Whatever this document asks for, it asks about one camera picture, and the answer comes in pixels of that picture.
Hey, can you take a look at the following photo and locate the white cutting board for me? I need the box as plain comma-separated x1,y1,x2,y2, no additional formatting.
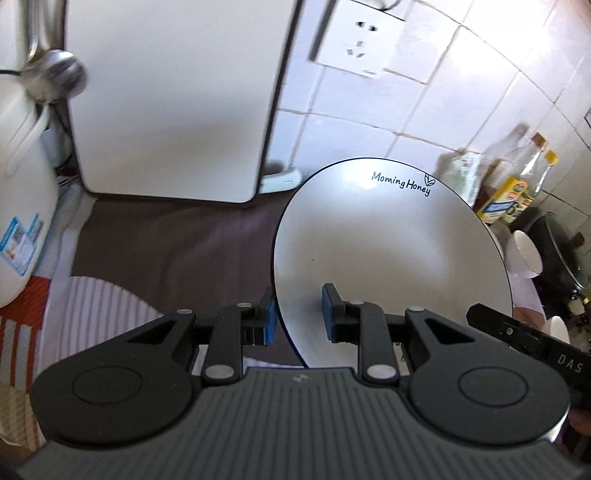
65,0,303,204

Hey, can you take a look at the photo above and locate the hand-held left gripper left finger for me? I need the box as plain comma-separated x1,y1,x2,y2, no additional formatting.
115,286,277,386

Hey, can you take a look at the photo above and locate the steel ladle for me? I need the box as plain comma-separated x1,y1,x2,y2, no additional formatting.
21,0,88,104

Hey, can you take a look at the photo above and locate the clear vinegar bottle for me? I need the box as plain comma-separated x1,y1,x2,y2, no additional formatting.
503,148,560,226

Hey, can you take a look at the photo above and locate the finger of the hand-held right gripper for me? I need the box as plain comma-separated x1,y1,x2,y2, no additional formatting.
466,302,550,352

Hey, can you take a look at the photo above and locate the black wok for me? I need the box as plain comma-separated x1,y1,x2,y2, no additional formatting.
526,208,591,315

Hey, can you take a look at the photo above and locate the white black-rimmed plate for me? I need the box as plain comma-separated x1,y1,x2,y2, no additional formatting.
270,157,514,370

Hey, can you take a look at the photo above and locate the glass wok lid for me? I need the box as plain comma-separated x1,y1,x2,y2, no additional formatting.
545,210,591,296

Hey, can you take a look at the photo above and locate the pale plastic board stand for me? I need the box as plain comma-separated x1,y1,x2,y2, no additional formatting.
259,168,303,195

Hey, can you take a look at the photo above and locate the white rice cooker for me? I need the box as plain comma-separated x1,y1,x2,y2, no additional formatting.
0,69,61,309

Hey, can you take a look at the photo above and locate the striped brown tablecloth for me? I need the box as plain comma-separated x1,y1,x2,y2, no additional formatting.
28,189,573,370

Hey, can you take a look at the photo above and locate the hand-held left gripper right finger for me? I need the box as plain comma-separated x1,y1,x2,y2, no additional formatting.
322,282,485,386

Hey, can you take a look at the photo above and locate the red striped mat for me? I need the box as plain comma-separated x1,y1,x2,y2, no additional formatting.
0,274,61,444

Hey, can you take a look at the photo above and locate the yellow label cooking wine bottle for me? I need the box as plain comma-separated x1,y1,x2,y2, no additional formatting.
478,133,548,224

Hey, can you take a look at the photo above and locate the white salt bag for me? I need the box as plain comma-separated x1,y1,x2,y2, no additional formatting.
443,152,483,208

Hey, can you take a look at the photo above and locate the white wall socket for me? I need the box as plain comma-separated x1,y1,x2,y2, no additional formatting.
308,0,407,80

